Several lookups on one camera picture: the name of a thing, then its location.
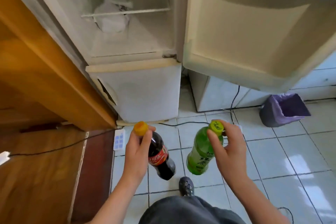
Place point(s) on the person's right hand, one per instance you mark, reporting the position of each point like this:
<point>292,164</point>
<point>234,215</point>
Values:
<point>233,155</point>

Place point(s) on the person's left hand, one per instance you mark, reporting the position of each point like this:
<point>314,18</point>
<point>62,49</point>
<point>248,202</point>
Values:
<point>136,158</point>

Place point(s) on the cola bottle yellow cap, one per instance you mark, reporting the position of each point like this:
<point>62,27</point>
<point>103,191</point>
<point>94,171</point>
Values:
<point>161,158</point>

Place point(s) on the green tea bottle lime cap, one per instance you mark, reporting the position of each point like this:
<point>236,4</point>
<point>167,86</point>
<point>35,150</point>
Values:
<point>199,153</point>

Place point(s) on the white refrigerator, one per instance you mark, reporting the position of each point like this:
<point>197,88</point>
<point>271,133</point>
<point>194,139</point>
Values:
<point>141,92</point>

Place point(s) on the person's left forearm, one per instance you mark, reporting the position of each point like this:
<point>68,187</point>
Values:
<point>115,202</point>

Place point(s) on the person's right forearm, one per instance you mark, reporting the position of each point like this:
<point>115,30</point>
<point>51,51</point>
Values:
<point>257,202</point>

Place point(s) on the person's black right shoe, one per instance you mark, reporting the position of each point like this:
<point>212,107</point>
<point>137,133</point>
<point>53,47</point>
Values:
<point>186,186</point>

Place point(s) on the white power strip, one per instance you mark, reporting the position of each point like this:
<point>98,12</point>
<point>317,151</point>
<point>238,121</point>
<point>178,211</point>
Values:
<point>120,139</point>
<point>4,157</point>

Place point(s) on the trash bin purple liner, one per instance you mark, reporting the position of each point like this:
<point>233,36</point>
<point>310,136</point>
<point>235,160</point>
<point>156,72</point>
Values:
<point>273,116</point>

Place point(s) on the low white cabinet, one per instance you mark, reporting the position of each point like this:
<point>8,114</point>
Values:
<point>215,92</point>

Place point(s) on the deep clear door bin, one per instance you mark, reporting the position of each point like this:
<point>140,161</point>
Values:
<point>236,71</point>

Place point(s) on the orange wooden door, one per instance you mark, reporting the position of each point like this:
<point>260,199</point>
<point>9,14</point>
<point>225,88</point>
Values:
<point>39,61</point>

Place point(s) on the printed clear plastic bag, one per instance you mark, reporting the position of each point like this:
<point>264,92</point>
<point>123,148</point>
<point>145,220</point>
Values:
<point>113,21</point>

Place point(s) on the glass crisper cover shelf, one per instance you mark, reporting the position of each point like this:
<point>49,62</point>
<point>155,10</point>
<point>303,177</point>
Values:
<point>144,10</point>

